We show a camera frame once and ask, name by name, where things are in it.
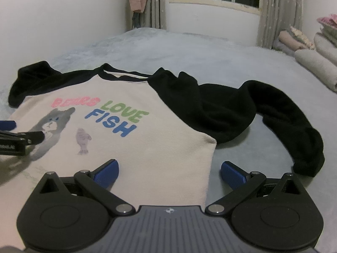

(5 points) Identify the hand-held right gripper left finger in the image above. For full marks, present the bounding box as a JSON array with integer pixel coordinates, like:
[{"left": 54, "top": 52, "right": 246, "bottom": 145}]
[{"left": 39, "top": 159, "right": 136, "bottom": 215}]

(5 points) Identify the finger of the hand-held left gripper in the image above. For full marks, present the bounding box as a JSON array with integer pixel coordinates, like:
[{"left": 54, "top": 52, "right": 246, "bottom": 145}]
[
  {"left": 0, "top": 120, "right": 17, "bottom": 132},
  {"left": 12, "top": 130, "right": 46, "bottom": 146}
]

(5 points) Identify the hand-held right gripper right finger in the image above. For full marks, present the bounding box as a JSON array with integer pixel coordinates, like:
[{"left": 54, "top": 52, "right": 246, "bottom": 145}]
[{"left": 205, "top": 161, "right": 302, "bottom": 215}]

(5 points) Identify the cream sweatshirt with black sleeves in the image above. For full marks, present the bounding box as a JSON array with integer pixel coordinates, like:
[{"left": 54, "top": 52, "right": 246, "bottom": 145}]
[{"left": 0, "top": 61, "right": 325, "bottom": 206}]

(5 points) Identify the grey-blue bed blanket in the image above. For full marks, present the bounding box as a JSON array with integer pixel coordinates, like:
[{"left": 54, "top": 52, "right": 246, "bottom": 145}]
[{"left": 0, "top": 27, "right": 337, "bottom": 253}]

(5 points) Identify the rolled grey quilt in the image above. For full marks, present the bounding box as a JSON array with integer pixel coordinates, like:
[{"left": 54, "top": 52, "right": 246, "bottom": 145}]
[{"left": 294, "top": 48, "right": 337, "bottom": 93}]

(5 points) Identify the folded pink blanket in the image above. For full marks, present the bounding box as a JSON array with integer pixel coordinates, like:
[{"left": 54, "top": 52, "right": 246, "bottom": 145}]
[{"left": 278, "top": 31, "right": 301, "bottom": 51}]

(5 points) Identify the grey hanging garment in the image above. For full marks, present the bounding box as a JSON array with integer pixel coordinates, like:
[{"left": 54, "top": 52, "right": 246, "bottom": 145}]
[{"left": 131, "top": 11, "right": 142, "bottom": 30}]

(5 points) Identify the folded grey quilt stack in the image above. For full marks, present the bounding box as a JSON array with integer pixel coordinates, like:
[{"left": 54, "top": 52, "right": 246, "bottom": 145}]
[{"left": 313, "top": 31, "right": 337, "bottom": 66}]

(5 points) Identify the wide beige dotted curtain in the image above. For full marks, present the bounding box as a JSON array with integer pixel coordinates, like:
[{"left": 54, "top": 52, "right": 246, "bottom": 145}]
[{"left": 256, "top": 0, "right": 306, "bottom": 50}]

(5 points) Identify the narrow beige dotted curtain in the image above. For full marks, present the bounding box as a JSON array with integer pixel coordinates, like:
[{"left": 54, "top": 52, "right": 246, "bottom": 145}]
[{"left": 147, "top": 0, "right": 169, "bottom": 30}]

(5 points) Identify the pink pillow with piping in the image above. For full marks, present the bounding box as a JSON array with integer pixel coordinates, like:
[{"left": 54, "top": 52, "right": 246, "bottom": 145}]
[{"left": 317, "top": 14, "right": 337, "bottom": 32}]

